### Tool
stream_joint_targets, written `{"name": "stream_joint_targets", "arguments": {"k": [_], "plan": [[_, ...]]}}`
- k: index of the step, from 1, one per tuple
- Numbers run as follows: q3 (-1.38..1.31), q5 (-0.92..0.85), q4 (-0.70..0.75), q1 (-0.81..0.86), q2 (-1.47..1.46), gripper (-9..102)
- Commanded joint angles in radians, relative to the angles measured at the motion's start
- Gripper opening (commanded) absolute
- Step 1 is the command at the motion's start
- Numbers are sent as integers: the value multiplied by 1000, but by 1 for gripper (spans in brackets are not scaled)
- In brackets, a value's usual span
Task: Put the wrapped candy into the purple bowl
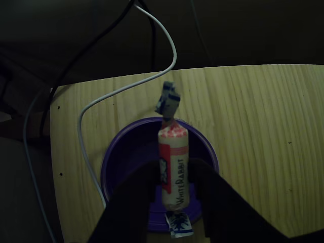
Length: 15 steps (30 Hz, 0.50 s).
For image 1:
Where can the purple plastic bowl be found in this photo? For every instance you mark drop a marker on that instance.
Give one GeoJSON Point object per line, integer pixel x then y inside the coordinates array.
{"type": "Point", "coordinates": [121, 152]}

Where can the white candy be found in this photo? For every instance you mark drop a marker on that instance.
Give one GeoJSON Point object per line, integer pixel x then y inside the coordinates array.
{"type": "Point", "coordinates": [177, 157]}

